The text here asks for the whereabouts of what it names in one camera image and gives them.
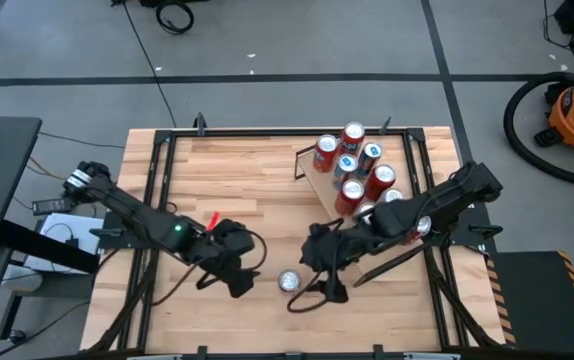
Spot wooden shelf with black legs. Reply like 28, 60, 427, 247
293, 142, 437, 289

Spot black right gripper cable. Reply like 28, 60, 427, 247
286, 272, 331, 315

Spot blue silver Red Bull can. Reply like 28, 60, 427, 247
356, 141, 384, 180
333, 153, 360, 190

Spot silver Diet Coke can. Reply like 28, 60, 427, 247
380, 187, 405, 204
355, 200, 377, 224

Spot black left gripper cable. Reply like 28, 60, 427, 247
147, 227, 269, 307

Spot black mat hazard stripes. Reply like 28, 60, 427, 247
484, 249, 574, 357

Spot black power adapter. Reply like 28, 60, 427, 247
31, 198, 68, 216

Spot long black floor cable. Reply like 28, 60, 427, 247
111, 0, 178, 129

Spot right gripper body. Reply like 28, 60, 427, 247
316, 221, 369, 274

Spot coiled black cable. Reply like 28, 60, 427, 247
154, 2, 196, 36

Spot orange Fanta can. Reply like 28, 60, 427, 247
312, 133, 341, 174

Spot black aluminium table frame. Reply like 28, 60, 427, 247
89, 127, 498, 360

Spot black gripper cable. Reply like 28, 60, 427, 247
147, 227, 269, 307
286, 272, 331, 315

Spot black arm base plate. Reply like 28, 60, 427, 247
446, 207, 504, 247
89, 212, 171, 250

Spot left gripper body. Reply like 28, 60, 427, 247
193, 219, 256, 272

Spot white box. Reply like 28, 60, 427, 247
22, 212, 106, 275

